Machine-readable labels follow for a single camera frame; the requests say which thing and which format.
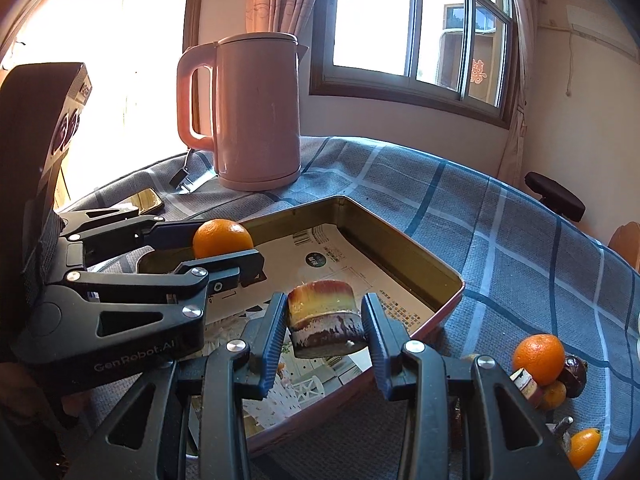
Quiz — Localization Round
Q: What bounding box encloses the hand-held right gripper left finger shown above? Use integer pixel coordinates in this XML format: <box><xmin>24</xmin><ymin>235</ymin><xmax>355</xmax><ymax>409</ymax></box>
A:
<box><xmin>65</xmin><ymin>291</ymin><xmax>288</xmax><ymax>480</ymax></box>

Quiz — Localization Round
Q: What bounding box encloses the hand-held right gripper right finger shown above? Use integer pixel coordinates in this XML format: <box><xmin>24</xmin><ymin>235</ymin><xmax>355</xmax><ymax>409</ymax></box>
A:
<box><xmin>361</xmin><ymin>292</ymin><xmax>581</xmax><ymax>480</ymax></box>

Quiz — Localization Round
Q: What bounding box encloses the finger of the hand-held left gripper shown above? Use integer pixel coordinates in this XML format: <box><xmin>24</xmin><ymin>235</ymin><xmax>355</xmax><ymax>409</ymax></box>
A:
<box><xmin>59</xmin><ymin>204</ymin><xmax>202</xmax><ymax>267</ymax></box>
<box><xmin>46</xmin><ymin>248</ymin><xmax>267</xmax><ymax>357</ymax></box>

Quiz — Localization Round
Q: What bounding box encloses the large orange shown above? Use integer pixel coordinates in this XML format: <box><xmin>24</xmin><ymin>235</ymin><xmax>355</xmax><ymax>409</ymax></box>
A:
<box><xmin>512</xmin><ymin>334</ymin><xmax>566</xmax><ymax>386</ymax></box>
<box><xmin>192</xmin><ymin>218</ymin><xmax>255</xmax><ymax>261</ymax></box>

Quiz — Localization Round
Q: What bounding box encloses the glazed ceramic cup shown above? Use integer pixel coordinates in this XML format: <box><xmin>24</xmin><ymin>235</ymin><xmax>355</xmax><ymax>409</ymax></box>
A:
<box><xmin>286</xmin><ymin>281</ymin><xmax>364</xmax><ymax>359</ymax></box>

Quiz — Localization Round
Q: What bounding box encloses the pink metal tin box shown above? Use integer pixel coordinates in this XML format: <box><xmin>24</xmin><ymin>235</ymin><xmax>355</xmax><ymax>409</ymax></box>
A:
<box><xmin>135</xmin><ymin>195</ymin><xmax>466</xmax><ymax>458</ymax></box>

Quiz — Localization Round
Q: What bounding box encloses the small cut purple fruit piece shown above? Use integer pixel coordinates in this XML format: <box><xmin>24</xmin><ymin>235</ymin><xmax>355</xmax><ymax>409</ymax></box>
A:
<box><xmin>510</xmin><ymin>367</ymin><xmax>543</xmax><ymax>408</ymax></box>

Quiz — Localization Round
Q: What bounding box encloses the dark red pear fruit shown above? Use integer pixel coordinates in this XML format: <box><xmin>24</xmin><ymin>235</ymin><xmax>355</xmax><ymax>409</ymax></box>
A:
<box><xmin>547</xmin><ymin>416</ymin><xmax>575</xmax><ymax>453</ymax></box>

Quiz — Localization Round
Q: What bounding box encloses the oval kumquat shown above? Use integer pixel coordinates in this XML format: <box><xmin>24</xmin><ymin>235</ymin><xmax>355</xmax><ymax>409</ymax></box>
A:
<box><xmin>567</xmin><ymin>427</ymin><xmax>602</xmax><ymax>471</ymax></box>

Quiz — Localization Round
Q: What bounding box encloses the black smartphone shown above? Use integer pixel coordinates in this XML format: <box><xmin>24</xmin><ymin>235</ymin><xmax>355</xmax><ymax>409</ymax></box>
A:
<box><xmin>117</xmin><ymin>187</ymin><xmax>165</xmax><ymax>216</ymax></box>

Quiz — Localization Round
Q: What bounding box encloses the printed paper sheet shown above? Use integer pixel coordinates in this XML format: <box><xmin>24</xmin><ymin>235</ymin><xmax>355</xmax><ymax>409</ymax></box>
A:
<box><xmin>205</xmin><ymin>225</ymin><xmax>436</xmax><ymax>441</ymax></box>

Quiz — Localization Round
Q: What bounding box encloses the black kettle power plug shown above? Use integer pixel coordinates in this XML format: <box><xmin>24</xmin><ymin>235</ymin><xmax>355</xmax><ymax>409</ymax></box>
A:
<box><xmin>169</xmin><ymin>147</ymin><xmax>221</xmax><ymax>195</ymax></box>

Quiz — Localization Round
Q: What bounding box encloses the pink electric kettle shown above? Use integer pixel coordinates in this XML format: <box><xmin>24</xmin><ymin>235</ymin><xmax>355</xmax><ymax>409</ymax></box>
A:
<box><xmin>176</xmin><ymin>33</ymin><xmax>309</xmax><ymax>192</ymax></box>

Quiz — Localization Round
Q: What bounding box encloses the blue plaid tablecloth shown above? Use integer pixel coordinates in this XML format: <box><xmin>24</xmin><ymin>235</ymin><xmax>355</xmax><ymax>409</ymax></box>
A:
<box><xmin>55</xmin><ymin>135</ymin><xmax>640</xmax><ymax>480</ymax></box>

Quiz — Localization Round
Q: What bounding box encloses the small round kumquat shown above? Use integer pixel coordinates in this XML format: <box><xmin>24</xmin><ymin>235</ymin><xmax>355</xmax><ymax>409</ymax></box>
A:
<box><xmin>537</xmin><ymin>381</ymin><xmax>567</xmax><ymax>411</ymax></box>

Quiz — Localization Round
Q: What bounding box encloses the brown wrapped candy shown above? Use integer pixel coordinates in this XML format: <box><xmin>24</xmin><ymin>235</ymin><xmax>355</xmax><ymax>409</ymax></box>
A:
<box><xmin>557</xmin><ymin>354</ymin><xmax>588</xmax><ymax>399</ymax></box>

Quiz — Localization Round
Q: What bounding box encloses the black round stool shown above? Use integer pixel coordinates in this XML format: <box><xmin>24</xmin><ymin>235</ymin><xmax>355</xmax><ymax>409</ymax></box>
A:
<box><xmin>524</xmin><ymin>171</ymin><xmax>587</xmax><ymax>223</ymax></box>

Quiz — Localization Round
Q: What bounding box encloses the brown leather armchair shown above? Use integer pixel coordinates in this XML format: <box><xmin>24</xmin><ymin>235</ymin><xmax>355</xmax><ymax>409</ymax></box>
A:
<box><xmin>607</xmin><ymin>221</ymin><xmax>640</xmax><ymax>273</ymax></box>

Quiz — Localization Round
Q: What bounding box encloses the brown framed sliding window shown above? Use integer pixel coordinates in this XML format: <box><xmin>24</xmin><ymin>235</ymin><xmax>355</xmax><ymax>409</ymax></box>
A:
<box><xmin>309</xmin><ymin>0</ymin><xmax>518</xmax><ymax>128</ymax></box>

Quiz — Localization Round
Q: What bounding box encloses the plain beige curtain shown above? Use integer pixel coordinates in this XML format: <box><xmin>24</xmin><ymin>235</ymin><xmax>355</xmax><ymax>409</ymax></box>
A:
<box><xmin>497</xmin><ymin>0</ymin><xmax>538</xmax><ymax>188</ymax></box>

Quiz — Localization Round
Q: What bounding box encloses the white hanging cord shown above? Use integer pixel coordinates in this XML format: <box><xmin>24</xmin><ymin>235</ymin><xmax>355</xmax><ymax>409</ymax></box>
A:
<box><xmin>565</xmin><ymin>27</ymin><xmax>576</xmax><ymax>97</ymax></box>

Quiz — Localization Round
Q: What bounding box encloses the white wall air conditioner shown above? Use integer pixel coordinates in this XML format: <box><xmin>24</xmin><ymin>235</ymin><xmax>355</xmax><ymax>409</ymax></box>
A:
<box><xmin>566</xmin><ymin>4</ymin><xmax>638</xmax><ymax>56</ymax></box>

